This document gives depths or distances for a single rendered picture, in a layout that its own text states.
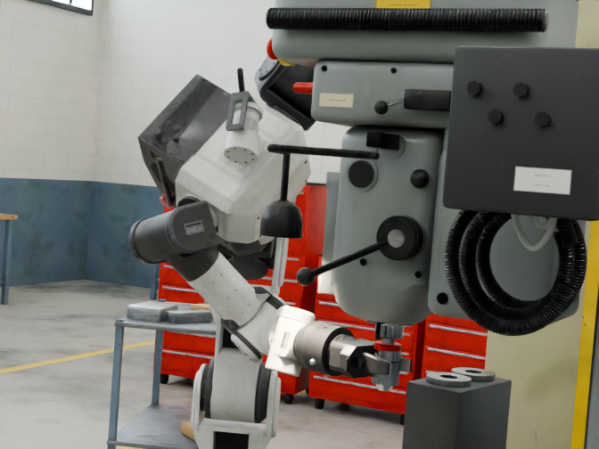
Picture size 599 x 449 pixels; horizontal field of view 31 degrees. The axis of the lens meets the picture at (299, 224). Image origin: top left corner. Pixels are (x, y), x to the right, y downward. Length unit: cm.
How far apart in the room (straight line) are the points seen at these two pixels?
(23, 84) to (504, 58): 1121
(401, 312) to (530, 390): 185
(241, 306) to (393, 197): 59
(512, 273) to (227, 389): 107
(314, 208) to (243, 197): 494
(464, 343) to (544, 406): 302
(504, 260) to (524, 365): 194
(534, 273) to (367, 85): 39
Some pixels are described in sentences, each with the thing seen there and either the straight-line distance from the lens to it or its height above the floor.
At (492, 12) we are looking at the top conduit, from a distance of 164.
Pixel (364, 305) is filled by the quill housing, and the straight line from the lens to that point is 179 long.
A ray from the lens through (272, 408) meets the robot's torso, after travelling 258.
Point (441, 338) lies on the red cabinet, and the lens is 665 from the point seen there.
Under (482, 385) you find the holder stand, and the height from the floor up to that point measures 115.
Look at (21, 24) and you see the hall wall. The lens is 1246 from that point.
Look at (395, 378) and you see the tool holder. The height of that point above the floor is 121.
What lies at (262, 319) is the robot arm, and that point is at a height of 124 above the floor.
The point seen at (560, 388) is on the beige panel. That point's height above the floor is 92.
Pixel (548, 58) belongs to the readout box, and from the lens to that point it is 140.
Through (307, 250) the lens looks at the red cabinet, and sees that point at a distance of 708.
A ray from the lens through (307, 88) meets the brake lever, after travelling 202.
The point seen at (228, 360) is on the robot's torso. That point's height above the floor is 110.
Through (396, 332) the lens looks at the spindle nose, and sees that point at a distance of 184.
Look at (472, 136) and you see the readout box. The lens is 141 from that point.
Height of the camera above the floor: 155
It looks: 3 degrees down
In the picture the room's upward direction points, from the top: 4 degrees clockwise
